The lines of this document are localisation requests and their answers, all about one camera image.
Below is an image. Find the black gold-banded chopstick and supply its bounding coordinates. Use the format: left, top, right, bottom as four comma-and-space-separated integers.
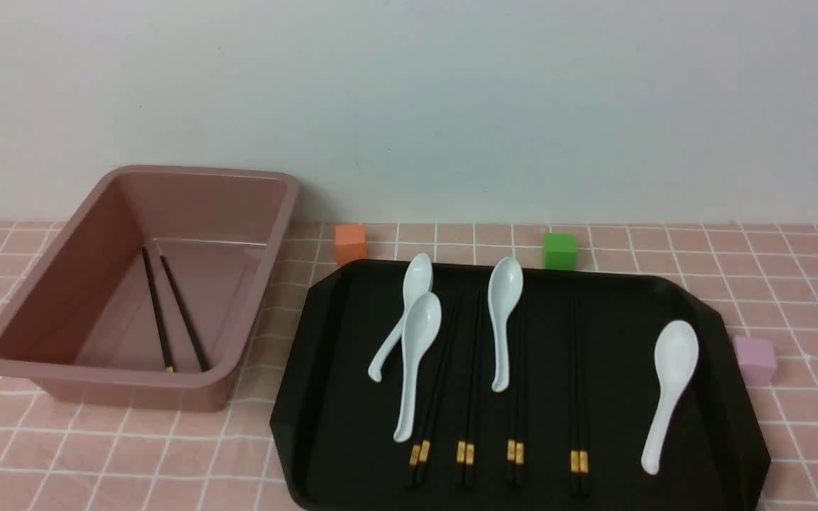
407, 293, 462, 488
506, 316, 525, 488
463, 290, 486, 490
574, 298, 591, 500
456, 291, 482, 489
513, 313, 528, 488
568, 295, 581, 499
413, 292, 463, 488

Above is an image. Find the black chopstick in bin right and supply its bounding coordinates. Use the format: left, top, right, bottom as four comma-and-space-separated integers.
159, 253, 210, 372

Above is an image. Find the white spoon middle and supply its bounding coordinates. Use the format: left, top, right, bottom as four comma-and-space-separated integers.
487, 258, 523, 392

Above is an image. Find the orange cube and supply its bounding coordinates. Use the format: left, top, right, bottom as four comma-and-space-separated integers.
334, 224, 368, 266

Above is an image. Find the white spoon far left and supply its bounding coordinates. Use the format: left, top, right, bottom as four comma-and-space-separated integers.
368, 253, 434, 383

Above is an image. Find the pink cube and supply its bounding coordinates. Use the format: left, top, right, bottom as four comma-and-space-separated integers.
731, 334, 777, 386

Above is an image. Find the green cube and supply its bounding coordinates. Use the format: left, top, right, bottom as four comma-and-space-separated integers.
542, 232, 578, 271

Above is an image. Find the white spoon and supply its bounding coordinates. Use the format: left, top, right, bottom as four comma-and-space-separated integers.
368, 253, 434, 383
393, 292, 442, 443
640, 320, 699, 476
487, 258, 523, 392

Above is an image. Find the white spoon front left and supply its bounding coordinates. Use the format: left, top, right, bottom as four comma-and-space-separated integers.
393, 292, 442, 443

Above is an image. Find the pink checkered tablecloth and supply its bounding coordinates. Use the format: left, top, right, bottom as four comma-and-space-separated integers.
0, 221, 818, 510

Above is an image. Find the white spoon right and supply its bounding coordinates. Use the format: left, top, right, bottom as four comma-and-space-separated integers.
640, 320, 699, 476

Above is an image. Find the pink plastic bin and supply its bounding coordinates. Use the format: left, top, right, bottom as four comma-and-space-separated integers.
0, 165, 299, 412

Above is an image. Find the black serving tray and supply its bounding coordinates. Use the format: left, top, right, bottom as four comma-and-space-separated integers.
270, 260, 770, 510

